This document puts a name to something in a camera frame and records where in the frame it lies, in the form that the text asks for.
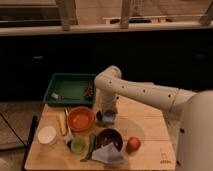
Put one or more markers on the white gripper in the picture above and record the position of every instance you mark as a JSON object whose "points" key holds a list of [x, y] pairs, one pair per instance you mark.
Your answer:
{"points": [[108, 103]]}

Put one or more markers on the blue sponge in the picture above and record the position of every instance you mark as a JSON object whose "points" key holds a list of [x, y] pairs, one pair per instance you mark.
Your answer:
{"points": [[108, 118]]}

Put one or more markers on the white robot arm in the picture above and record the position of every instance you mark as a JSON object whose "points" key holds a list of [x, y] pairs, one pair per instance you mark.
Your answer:
{"points": [[195, 140]]}

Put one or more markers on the green cup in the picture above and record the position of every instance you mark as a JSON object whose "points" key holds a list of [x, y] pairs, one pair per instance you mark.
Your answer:
{"points": [[78, 145]]}

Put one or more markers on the red grapes bunch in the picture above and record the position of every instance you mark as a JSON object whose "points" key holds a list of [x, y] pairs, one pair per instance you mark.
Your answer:
{"points": [[88, 92]]}

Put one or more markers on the orange bowl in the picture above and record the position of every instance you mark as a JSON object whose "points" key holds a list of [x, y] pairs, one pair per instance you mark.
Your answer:
{"points": [[80, 119]]}

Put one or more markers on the dark brown bowl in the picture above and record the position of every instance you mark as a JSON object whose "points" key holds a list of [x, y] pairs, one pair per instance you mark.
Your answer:
{"points": [[107, 136]]}

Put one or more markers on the green cucumber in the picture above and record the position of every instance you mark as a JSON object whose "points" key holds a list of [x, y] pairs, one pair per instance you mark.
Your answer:
{"points": [[92, 143]]}

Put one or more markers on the green plastic tray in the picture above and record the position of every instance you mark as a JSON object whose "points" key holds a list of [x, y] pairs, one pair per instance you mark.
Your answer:
{"points": [[69, 85]]}

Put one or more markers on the yellow banana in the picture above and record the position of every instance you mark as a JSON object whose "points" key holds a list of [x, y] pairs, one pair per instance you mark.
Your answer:
{"points": [[62, 120]]}

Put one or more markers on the silver spoon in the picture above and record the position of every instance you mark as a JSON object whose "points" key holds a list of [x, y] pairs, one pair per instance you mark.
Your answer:
{"points": [[60, 97]]}

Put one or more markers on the orange fruit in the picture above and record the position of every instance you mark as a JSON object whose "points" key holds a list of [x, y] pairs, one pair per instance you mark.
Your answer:
{"points": [[133, 144]]}

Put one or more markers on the grey cloth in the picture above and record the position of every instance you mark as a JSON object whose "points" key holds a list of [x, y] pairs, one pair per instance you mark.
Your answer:
{"points": [[108, 154]]}

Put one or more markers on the white brush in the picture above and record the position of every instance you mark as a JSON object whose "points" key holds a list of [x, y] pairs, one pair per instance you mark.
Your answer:
{"points": [[69, 136]]}

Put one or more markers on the white round container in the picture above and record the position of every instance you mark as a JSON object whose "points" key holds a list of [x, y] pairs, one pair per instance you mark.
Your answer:
{"points": [[47, 135]]}

